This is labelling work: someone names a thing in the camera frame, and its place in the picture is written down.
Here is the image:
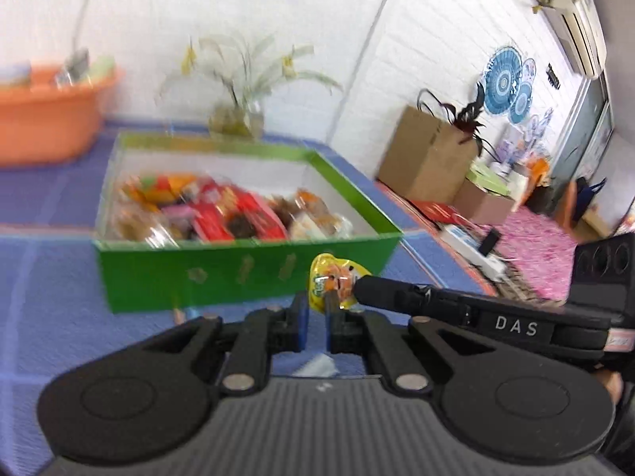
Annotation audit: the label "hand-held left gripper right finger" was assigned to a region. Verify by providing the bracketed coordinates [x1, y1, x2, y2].
[325, 292, 492, 395]

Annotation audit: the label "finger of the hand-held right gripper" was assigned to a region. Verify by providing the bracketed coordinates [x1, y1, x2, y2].
[353, 276, 473, 321]

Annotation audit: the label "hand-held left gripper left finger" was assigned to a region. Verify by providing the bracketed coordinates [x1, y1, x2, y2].
[133, 292, 309, 397]

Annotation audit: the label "small jelly cup cartoon lid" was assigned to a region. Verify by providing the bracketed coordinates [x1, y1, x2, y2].
[308, 253, 372, 311]

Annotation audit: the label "green cardboard box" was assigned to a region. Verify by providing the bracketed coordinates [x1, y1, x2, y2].
[93, 131, 405, 314]

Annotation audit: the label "clear biscuit packet pink edge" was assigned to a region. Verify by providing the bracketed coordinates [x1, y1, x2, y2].
[110, 201, 180, 249]

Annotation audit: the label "person's right hand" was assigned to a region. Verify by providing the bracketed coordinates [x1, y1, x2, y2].
[596, 369, 624, 403]

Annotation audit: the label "pink shaggy rug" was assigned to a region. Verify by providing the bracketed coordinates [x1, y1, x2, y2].
[495, 207, 582, 304]

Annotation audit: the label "white power strip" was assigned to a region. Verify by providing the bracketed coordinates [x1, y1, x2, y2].
[441, 225, 508, 279]

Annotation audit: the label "red flat box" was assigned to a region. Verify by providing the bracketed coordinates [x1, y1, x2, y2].
[411, 200, 470, 225]

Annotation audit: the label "chocolate chip cracker packet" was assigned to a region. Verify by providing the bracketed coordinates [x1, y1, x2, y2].
[288, 213, 354, 240]

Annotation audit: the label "black phone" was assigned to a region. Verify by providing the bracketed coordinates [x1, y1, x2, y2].
[478, 230, 502, 257]

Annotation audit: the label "clear sausage packet green label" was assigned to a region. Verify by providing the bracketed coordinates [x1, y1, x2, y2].
[233, 191, 289, 240]

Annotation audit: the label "brown cardboard box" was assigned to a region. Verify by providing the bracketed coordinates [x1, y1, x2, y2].
[454, 178, 518, 225]

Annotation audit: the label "red dried fruit packet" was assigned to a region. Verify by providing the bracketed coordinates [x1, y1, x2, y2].
[191, 201, 236, 243]

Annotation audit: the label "brown paper bag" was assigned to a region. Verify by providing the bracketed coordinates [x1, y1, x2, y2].
[378, 106, 479, 204]

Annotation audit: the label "light green flat box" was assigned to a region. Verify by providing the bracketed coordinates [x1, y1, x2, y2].
[466, 163, 513, 195]

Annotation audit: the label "grey door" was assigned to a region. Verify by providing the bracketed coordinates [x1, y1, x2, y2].
[554, 78, 617, 231]

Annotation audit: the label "dark red feather decoration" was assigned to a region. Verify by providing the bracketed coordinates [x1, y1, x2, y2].
[448, 83, 498, 160]

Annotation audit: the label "orange green cartoon snack packet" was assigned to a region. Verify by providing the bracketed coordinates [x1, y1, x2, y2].
[121, 173, 202, 205]

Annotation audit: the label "glass vase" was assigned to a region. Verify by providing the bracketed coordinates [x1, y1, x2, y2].
[208, 100, 265, 140]

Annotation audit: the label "yellow flower stems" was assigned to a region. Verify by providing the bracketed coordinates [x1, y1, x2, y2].
[155, 34, 344, 110]

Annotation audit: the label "white air conditioner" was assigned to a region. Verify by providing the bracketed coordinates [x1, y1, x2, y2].
[533, 0, 609, 79]

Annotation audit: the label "pale green plate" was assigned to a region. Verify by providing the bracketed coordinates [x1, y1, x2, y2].
[89, 56, 118, 78]

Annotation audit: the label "orange plastic basin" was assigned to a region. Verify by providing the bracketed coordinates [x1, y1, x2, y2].
[0, 64, 125, 167]

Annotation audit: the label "metal bowl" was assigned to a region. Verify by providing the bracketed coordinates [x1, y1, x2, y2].
[54, 50, 93, 85]

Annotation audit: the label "small blue round wall decoration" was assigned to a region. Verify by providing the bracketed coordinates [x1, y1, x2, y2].
[511, 58, 537, 126]

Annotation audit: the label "large blue round wall decoration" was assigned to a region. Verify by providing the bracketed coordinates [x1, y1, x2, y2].
[483, 46, 525, 118]

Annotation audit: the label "white wall conduit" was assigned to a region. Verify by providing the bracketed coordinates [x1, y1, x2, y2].
[325, 0, 405, 146]

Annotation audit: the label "white hanging cable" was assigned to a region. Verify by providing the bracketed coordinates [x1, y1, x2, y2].
[73, 0, 100, 55]

